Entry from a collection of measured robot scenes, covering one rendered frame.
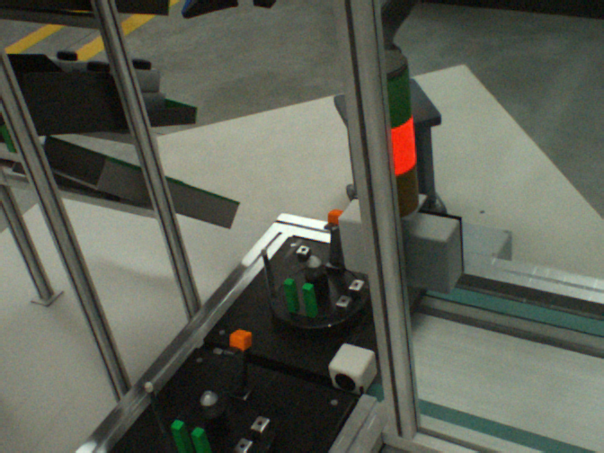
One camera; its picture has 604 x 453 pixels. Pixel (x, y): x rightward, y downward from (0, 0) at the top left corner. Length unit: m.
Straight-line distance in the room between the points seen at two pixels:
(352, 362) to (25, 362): 0.57
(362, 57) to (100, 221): 1.03
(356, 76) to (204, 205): 0.57
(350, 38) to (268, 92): 3.15
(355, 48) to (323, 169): 0.95
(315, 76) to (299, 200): 2.37
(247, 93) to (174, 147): 2.07
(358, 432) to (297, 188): 0.69
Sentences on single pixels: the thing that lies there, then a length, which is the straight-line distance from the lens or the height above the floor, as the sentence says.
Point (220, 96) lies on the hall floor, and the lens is 3.93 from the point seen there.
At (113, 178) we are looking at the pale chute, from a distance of 1.16.
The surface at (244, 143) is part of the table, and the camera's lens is 1.82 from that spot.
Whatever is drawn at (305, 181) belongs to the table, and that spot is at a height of 0.86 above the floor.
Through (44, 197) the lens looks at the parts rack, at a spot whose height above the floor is 1.26.
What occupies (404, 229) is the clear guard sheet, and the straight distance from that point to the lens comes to 0.84.
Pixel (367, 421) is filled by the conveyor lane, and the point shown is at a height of 0.95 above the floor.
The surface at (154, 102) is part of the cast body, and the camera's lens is 1.25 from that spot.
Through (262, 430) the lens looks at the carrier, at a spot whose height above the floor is 1.00.
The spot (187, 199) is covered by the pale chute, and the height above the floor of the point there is 1.09.
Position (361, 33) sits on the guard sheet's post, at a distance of 0.73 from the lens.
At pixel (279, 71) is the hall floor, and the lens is 4.05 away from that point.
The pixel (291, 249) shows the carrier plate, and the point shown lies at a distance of 1.31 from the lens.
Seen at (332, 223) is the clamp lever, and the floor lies 1.06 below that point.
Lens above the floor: 1.76
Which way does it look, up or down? 36 degrees down
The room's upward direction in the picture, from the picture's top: 10 degrees counter-clockwise
